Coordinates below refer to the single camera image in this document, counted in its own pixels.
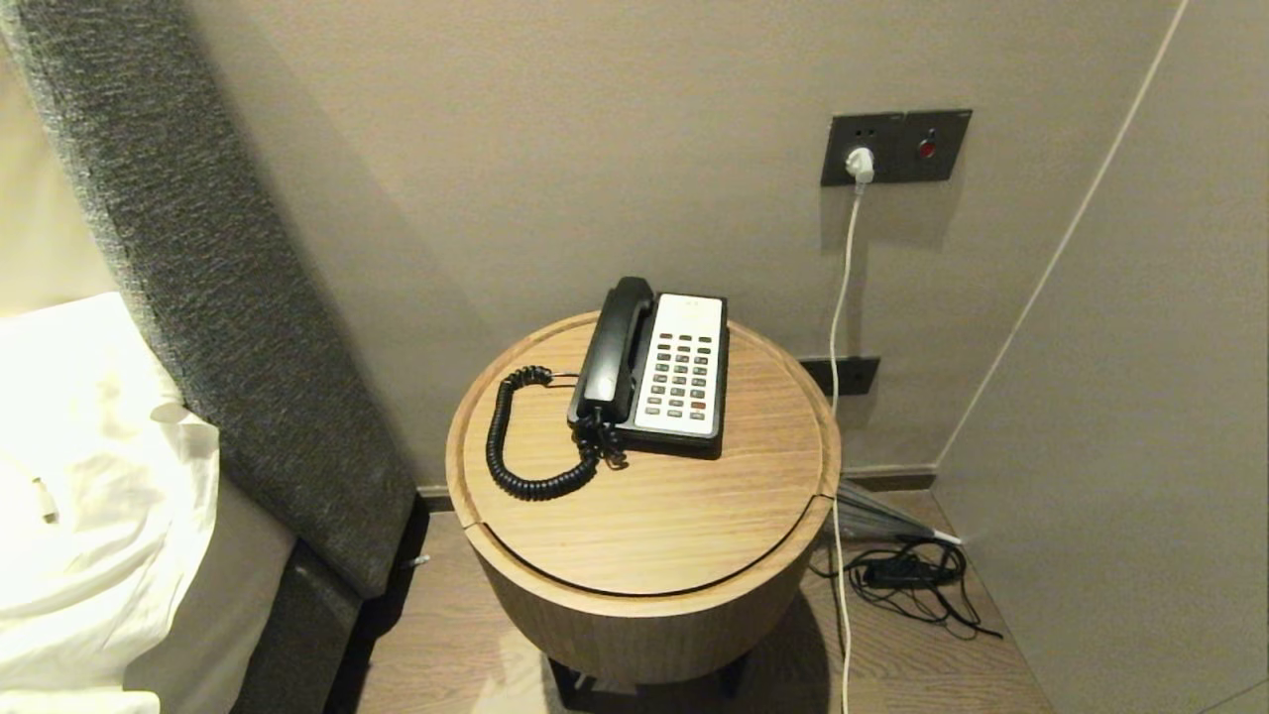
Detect black cable bundle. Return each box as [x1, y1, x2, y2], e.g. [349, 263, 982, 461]
[809, 535, 1004, 641]

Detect dark wall socket panel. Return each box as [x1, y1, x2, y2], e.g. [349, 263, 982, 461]
[820, 109, 974, 187]

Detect black and white phone base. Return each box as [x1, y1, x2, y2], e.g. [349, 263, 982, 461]
[615, 292, 731, 451]

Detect white power cable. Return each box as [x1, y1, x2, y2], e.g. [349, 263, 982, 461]
[827, 181, 865, 714]

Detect bed mattress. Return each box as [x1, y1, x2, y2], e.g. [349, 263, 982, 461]
[123, 474, 298, 714]

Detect black phone handset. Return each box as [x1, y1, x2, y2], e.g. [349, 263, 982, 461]
[567, 276, 657, 428]

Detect grey upholstered headboard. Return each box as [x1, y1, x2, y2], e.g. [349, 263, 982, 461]
[0, 0, 418, 600]

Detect small dark wall socket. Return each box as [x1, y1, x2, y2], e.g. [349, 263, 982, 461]
[799, 355, 881, 398]

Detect dark bed frame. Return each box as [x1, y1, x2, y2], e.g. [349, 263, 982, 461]
[230, 540, 364, 714]

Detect white pillow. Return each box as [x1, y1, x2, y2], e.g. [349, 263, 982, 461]
[0, 291, 221, 714]

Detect black coiled phone cord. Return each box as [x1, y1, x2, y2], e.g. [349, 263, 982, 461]
[485, 365, 629, 501]

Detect round wooden side table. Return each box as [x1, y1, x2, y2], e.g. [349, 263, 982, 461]
[445, 310, 843, 687]

